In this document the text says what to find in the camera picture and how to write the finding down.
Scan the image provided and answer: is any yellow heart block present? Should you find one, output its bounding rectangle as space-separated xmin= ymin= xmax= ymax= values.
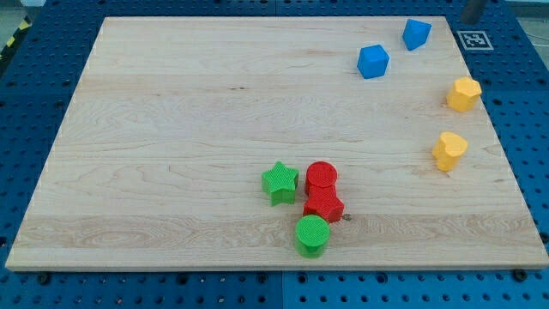
xmin=431 ymin=131 xmax=468 ymax=172

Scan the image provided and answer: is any wooden board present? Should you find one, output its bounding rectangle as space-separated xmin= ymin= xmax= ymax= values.
xmin=6 ymin=16 xmax=548 ymax=271

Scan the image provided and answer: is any green star block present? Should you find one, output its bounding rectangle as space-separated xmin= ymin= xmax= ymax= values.
xmin=262 ymin=161 xmax=299 ymax=206

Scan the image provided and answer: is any red cylinder block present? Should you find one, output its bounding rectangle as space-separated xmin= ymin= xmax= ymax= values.
xmin=305 ymin=161 xmax=338 ymax=195

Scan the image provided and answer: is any red star block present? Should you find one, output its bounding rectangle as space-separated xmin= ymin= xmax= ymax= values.
xmin=303 ymin=185 xmax=345 ymax=223

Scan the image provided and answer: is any green cylinder block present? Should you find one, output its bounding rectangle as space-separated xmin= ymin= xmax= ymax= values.
xmin=295 ymin=215 xmax=330 ymax=258

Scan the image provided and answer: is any blue cube block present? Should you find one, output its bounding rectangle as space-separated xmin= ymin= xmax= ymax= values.
xmin=357 ymin=45 xmax=389 ymax=79

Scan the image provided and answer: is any blue triangular prism block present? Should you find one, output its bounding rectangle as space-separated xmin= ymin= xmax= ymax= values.
xmin=402 ymin=19 xmax=431 ymax=51

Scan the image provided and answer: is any yellow hexagon block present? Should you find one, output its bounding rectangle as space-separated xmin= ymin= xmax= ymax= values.
xmin=446 ymin=76 xmax=482 ymax=112

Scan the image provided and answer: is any white fiducial marker tag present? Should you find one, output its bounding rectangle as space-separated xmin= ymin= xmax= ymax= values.
xmin=457 ymin=30 xmax=493 ymax=51

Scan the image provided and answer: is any black yellow hazard tape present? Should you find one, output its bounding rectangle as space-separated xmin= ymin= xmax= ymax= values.
xmin=1 ymin=15 xmax=32 ymax=60

